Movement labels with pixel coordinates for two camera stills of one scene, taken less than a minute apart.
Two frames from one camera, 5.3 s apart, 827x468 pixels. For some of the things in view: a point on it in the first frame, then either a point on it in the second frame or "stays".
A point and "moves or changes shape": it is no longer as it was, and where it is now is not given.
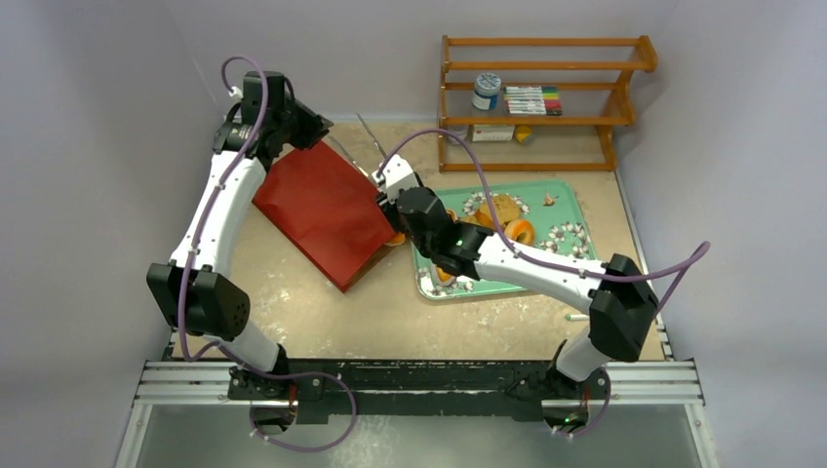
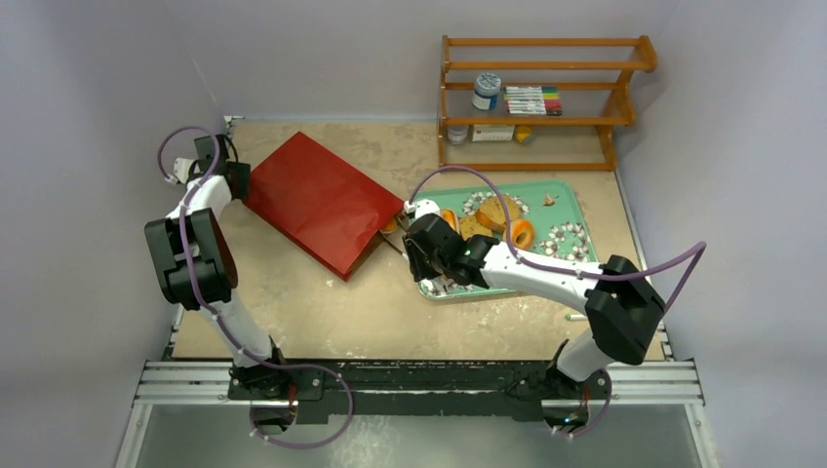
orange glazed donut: [520, 230] stays
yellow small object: [523, 132] stays
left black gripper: [315, 126] to [243, 174]
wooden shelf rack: [624, 117] stays
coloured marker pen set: [532, 100] stays
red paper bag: [327, 211] moves or changes shape
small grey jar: [461, 131] stays
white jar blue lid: [487, 89] stays
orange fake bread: [398, 240] to [393, 226]
